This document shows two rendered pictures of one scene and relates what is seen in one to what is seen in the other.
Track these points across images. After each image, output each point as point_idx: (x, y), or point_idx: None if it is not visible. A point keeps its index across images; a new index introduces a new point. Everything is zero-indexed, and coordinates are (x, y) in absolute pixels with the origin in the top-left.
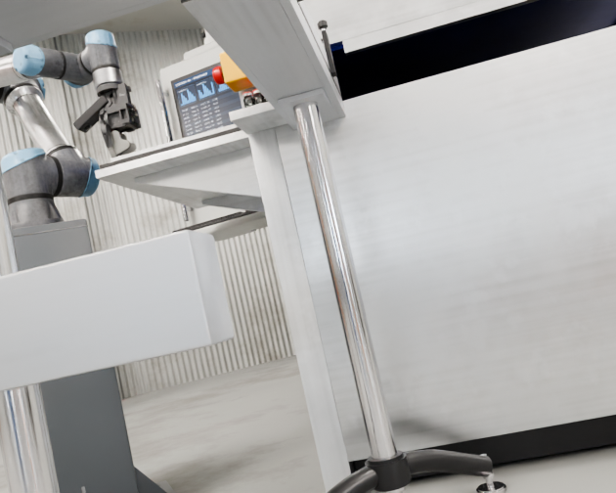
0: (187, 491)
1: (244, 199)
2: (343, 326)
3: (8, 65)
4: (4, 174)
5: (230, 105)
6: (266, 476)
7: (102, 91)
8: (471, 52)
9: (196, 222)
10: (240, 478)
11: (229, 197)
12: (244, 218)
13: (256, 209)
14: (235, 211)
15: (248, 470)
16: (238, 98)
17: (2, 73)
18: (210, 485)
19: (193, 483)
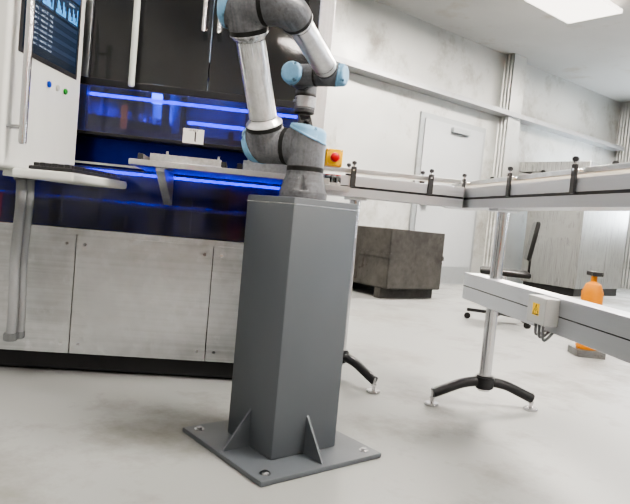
0: (217, 421)
1: (168, 178)
2: (350, 296)
3: (332, 60)
4: (324, 146)
5: (59, 35)
6: (217, 400)
7: (312, 113)
8: None
9: (8, 145)
10: (208, 407)
11: (167, 172)
12: (118, 183)
13: (168, 190)
14: (38, 152)
15: (189, 405)
16: (65, 34)
17: (326, 58)
18: (212, 415)
19: (195, 421)
